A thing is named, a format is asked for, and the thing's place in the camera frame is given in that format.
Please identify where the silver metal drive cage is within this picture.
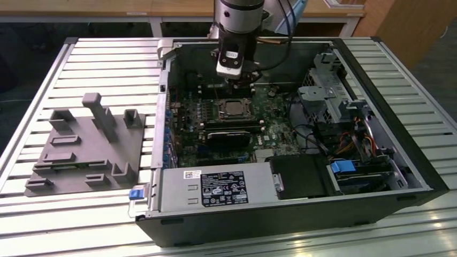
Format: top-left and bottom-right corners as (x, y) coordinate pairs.
(296, 52), (375, 125)

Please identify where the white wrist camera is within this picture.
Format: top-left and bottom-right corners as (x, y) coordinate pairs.
(216, 49), (248, 80)

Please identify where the blue disk carrier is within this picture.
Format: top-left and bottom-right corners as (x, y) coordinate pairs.
(331, 160), (357, 175)

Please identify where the orange power wire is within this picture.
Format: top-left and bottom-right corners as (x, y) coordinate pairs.
(363, 133), (380, 157)

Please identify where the grey power supply unit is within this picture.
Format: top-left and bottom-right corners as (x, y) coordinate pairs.
(159, 162), (283, 212)

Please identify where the black PC case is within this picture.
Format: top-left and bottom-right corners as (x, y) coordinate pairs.
(135, 36), (451, 248)

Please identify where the silver chipset heatsink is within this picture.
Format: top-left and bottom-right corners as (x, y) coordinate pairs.
(255, 149), (277, 161)

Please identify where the green motherboard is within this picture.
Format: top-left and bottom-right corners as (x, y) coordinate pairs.
(167, 80), (315, 168)

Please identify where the black plastic disk bay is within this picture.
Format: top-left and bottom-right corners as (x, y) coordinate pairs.
(267, 154), (340, 200)

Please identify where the black graphics card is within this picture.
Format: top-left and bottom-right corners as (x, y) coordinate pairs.
(205, 130), (253, 149)

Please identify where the grey parts rack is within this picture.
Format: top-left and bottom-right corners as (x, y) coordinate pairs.
(23, 92), (147, 198)

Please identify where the wooden cabinet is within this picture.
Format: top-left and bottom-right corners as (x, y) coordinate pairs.
(352, 0), (457, 70)

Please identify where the green RAM stick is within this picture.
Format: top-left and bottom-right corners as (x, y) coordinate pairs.
(52, 162), (108, 171)

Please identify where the yellow power wire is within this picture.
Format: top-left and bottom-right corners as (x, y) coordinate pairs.
(335, 135), (359, 156)

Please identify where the CPU socket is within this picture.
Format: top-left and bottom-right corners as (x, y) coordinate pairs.
(216, 97), (257, 120)

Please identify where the black camera cable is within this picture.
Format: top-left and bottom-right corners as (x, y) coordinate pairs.
(255, 0), (297, 72)

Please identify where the wooden desk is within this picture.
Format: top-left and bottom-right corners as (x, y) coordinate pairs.
(0, 0), (367, 38)

